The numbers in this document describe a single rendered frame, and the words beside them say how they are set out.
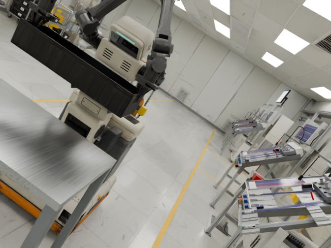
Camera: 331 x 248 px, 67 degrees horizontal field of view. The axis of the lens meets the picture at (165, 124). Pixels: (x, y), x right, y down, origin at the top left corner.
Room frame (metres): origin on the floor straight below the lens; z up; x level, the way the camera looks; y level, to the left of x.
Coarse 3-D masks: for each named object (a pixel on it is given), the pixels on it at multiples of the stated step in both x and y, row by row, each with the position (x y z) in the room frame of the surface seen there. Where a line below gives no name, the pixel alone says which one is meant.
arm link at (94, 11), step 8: (104, 0) 1.33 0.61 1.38; (112, 0) 1.33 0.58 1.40; (120, 0) 1.35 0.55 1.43; (88, 8) 1.34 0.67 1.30; (96, 8) 1.32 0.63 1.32; (104, 8) 1.32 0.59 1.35; (112, 8) 1.36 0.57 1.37; (96, 16) 1.32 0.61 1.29; (88, 24) 1.29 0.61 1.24; (96, 24) 1.33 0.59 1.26; (88, 32) 1.34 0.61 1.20
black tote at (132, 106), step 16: (16, 32) 1.01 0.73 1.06; (32, 32) 1.00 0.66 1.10; (48, 32) 1.17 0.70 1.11; (32, 48) 1.00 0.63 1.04; (48, 48) 1.00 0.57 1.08; (64, 48) 0.99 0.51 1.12; (48, 64) 0.99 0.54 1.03; (64, 64) 0.99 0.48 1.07; (80, 64) 0.98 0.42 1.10; (96, 64) 1.15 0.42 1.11; (80, 80) 0.98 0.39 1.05; (96, 80) 0.98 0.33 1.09; (112, 80) 0.98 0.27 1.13; (96, 96) 0.98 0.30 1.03; (112, 96) 0.97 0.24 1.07; (128, 96) 0.97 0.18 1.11; (112, 112) 0.97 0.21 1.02; (128, 112) 1.04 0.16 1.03
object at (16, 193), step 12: (0, 180) 1.34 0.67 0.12; (12, 180) 1.33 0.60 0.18; (108, 180) 1.79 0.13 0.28; (12, 192) 1.33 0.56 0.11; (24, 192) 1.33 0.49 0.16; (84, 192) 1.49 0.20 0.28; (96, 192) 1.56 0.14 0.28; (108, 192) 1.92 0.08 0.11; (24, 204) 1.32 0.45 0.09; (36, 204) 1.32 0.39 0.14; (72, 204) 1.33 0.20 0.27; (96, 204) 1.62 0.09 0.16; (36, 216) 1.31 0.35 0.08; (60, 216) 1.33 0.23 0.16; (84, 216) 1.47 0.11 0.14; (60, 228) 1.30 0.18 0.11
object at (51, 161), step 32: (0, 96) 0.97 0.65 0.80; (0, 128) 0.78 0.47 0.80; (32, 128) 0.89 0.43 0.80; (64, 128) 1.05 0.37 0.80; (0, 160) 0.65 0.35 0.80; (32, 160) 0.73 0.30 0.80; (64, 160) 0.83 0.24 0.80; (96, 160) 0.97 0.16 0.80; (32, 192) 0.64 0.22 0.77; (64, 192) 0.68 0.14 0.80
